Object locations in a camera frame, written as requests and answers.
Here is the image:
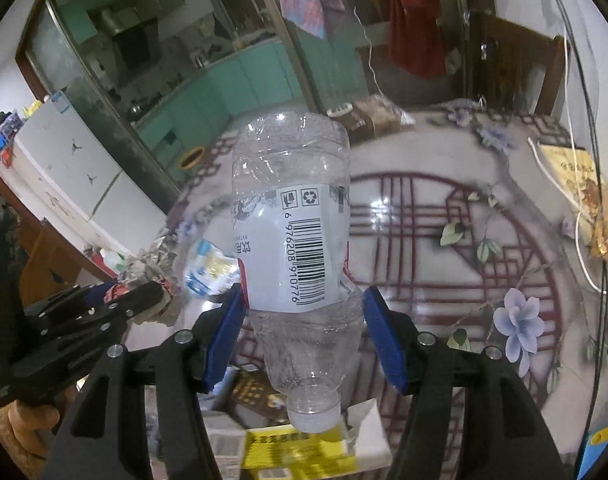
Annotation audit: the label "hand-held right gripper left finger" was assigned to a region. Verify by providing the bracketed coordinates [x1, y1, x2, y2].
[42, 284, 247, 480]

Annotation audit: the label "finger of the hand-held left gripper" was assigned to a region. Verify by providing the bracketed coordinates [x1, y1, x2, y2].
[25, 283, 108, 319]
[38, 282, 165, 362]

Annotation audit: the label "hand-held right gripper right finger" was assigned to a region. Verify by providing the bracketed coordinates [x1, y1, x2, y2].
[362, 287, 571, 480]

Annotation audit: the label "white paper wrapper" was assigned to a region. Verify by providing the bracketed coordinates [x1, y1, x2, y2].
[114, 232, 182, 326]

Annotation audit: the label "clear plastic bottle white label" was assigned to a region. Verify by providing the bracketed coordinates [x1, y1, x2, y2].
[231, 112, 367, 433]

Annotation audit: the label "person's left hand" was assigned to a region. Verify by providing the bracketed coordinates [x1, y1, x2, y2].
[0, 401, 60, 470]

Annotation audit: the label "brown box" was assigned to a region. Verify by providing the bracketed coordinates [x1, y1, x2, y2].
[233, 370, 285, 422]

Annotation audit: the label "clear plastic bottle blue label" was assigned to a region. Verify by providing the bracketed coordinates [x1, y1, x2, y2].
[166, 202, 241, 307]

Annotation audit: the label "white cardboard box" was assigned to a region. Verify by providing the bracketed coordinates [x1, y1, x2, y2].
[346, 399, 393, 468]

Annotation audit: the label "small white carton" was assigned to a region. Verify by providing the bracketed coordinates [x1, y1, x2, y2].
[204, 410, 247, 480]

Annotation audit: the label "yellow label box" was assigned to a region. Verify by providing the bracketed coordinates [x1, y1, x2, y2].
[241, 422, 359, 471]

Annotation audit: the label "white refrigerator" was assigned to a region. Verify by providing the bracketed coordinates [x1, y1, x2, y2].
[0, 92, 167, 256]

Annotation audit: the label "green waste bin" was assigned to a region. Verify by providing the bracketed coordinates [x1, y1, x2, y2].
[179, 146, 205, 170]

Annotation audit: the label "blue box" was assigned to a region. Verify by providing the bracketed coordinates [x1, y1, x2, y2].
[0, 110, 25, 161]

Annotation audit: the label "glass sliding door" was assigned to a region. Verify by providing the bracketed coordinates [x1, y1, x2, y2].
[16, 0, 317, 201]

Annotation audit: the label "blue packet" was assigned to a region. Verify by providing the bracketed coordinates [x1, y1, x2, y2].
[576, 422, 608, 480]

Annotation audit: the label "teal kitchen cabinets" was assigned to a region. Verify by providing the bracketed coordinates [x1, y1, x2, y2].
[134, 40, 305, 171]

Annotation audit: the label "yellow snack packet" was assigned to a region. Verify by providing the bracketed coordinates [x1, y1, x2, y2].
[536, 144, 608, 261]

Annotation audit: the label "range hood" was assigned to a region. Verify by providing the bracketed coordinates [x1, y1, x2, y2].
[101, 7, 155, 68]

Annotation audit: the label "plain wooden chair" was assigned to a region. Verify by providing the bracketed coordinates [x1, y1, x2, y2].
[466, 10, 570, 116]

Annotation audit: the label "red garment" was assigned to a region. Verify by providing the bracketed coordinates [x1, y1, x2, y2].
[386, 0, 447, 78]

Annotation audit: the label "plaid towel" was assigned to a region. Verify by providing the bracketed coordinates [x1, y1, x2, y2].
[276, 0, 345, 41]

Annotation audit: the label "white cable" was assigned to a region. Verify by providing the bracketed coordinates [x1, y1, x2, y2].
[526, 35, 608, 293]

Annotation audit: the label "black cable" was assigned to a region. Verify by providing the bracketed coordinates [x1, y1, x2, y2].
[534, 0, 608, 461]

